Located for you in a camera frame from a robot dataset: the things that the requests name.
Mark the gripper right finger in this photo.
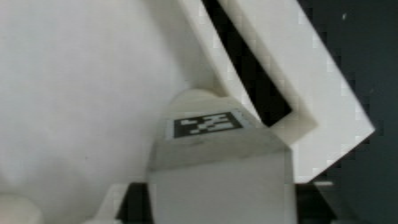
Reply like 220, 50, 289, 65
297, 180, 355, 224

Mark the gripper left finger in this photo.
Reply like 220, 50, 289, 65
87, 183, 151, 224

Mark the white table leg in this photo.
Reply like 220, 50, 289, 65
147, 89, 297, 224

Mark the white square tabletop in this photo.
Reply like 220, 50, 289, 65
0, 0, 263, 224

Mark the white L-shaped obstacle fence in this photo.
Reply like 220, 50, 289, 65
220, 0, 375, 183

